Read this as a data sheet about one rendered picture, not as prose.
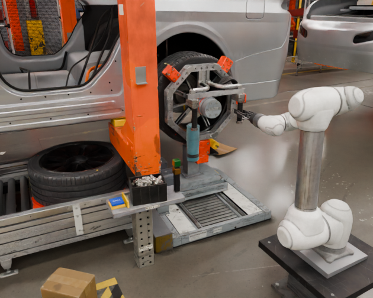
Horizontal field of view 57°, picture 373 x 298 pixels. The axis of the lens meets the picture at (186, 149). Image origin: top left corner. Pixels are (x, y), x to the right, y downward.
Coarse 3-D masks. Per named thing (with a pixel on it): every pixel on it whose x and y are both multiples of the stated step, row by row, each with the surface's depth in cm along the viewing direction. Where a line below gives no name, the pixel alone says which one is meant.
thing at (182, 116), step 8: (216, 80) 262; (184, 96) 245; (216, 96) 257; (224, 96) 260; (176, 104) 247; (184, 104) 248; (224, 104) 261; (184, 112) 250; (176, 120) 250; (200, 120) 276; (208, 120) 269; (216, 120) 263; (184, 128) 262; (200, 128) 264; (208, 128) 261
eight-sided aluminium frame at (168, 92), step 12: (180, 72) 231; (216, 72) 242; (180, 84) 229; (228, 84) 247; (168, 96) 228; (228, 96) 254; (168, 108) 232; (228, 108) 257; (168, 120) 235; (228, 120) 256; (180, 132) 242; (204, 132) 256; (216, 132) 255
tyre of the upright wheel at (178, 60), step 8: (168, 56) 249; (176, 56) 242; (184, 56) 237; (192, 56) 236; (200, 56) 238; (208, 56) 241; (160, 64) 245; (168, 64) 236; (176, 64) 232; (184, 64) 234; (160, 72) 237; (160, 80) 233; (168, 80) 234; (160, 88) 233; (160, 96) 235; (160, 104) 237; (160, 112) 240; (224, 112) 263; (160, 120) 242; (160, 128) 249; (168, 128) 246; (176, 136) 252
